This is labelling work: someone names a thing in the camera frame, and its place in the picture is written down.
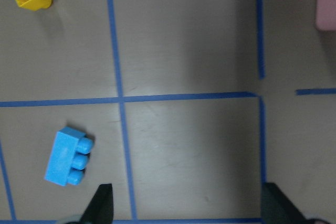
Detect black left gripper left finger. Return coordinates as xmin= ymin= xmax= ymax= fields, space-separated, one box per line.
xmin=80 ymin=184 xmax=114 ymax=224

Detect blue toy block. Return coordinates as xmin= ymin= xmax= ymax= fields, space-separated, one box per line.
xmin=44 ymin=127 xmax=94 ymax=186

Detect pink plastic box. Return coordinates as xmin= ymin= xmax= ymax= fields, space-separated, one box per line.
xmin=316 ymin=0 xmax=335 ymax=31

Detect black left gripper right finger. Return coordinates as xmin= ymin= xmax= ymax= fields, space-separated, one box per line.
xmin=261 ymin=183 xmax=307 ymax=224

